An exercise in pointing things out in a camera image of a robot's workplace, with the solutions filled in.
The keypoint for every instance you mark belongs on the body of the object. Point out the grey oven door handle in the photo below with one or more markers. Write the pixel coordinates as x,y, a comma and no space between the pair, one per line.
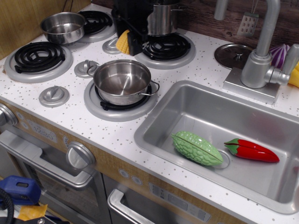
31,155

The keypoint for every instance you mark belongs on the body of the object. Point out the steel pan with handles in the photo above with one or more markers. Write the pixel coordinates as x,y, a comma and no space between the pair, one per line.
122,82

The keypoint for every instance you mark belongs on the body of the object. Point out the grey dishwasher door handle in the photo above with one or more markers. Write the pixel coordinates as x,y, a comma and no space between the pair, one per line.
114,203

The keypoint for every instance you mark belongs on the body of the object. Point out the steel pot lid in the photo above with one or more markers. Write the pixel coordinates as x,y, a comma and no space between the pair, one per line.
232,55

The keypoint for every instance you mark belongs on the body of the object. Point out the grey stove knob lower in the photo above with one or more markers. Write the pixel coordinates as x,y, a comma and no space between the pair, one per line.
54,96

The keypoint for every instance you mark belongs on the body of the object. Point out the grey stove knob middle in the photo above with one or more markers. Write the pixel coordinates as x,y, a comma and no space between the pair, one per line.
85,69

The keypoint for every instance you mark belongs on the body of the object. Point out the grey stove knob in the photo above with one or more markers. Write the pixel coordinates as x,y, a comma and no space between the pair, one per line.
54,96
109,47
85,69

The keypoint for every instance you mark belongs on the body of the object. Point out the green toy bitter gourd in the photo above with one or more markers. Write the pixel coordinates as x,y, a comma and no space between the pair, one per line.
196,148

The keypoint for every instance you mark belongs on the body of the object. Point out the purple toy onion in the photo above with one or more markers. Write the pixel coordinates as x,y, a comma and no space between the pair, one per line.
278,55

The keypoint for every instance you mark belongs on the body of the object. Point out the silver oven dial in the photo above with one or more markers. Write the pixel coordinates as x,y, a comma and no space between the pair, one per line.
7,116
78,156

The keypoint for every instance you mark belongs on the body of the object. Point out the small steel bowl pot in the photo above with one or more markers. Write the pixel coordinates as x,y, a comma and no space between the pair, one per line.
64,27

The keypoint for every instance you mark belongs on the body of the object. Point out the front left black burner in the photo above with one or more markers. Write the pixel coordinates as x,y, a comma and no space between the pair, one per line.
38,62

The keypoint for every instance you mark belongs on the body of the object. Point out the red toy chili pepper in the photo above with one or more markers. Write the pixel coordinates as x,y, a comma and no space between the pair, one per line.
249,150

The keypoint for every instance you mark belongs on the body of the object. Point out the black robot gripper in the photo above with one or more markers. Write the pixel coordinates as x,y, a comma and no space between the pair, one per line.
132,15

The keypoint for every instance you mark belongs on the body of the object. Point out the yellow tape piece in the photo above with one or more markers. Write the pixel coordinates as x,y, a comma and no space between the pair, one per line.
29,212

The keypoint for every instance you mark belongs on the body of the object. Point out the yellow toy vegetable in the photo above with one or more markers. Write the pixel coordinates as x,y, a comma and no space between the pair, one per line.
294,78

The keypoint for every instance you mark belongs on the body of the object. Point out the grey toy sink basin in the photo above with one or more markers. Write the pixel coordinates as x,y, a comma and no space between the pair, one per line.
219,117

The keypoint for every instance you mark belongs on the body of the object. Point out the back right black burner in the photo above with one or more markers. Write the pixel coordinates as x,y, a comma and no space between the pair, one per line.
167,52

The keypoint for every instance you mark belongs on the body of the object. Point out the front right black burner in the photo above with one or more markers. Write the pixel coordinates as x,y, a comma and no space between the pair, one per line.
125,113

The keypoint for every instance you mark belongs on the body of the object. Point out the silver oven dial left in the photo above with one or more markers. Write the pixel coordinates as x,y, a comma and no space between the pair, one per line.
7,116

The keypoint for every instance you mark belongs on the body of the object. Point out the grey toy faucet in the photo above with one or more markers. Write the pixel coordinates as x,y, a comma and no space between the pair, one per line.
258,79

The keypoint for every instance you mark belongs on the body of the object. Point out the tall steel stock pot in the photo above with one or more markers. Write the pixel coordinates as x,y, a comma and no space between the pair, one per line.
164,18

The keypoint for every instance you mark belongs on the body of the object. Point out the yellow toy corn cob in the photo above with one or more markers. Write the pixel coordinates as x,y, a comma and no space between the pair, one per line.
122,43

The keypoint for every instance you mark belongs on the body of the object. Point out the blue clamp tool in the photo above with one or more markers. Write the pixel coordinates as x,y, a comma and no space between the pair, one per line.
22,190

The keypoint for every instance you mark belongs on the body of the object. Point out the grey stove knob upper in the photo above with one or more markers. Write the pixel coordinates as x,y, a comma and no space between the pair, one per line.
109,47

